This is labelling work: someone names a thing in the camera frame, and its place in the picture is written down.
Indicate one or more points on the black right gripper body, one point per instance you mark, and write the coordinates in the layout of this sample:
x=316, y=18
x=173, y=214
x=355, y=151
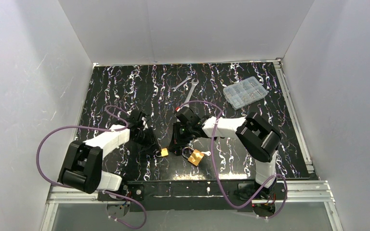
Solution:
x=178, y=140

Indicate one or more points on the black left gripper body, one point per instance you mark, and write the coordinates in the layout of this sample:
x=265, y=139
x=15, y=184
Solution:
x=147, y=140

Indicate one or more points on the small brass padlock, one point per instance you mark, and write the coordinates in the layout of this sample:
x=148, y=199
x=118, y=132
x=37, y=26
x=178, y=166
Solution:
x=164, y=152

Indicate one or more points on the large brass padlock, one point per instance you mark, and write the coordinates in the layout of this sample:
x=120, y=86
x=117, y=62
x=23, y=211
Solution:
x=194, y=156

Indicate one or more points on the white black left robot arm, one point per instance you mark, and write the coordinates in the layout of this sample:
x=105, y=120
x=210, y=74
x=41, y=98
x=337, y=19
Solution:
x=82, y=165

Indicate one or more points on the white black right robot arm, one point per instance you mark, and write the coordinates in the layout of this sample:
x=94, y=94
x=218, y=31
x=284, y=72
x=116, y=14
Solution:
x=259, y=138

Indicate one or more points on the large silver wrench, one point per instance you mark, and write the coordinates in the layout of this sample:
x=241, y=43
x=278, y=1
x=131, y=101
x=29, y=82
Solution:
x=194, y=83

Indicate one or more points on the small silver wrench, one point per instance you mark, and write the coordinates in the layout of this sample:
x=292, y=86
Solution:
x=181, y=83

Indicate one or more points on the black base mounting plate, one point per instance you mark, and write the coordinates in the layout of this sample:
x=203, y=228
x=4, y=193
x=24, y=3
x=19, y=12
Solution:
x=192, y=195

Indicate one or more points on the clear plastic screw box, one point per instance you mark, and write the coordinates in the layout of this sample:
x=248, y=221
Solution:
x=244, y=93

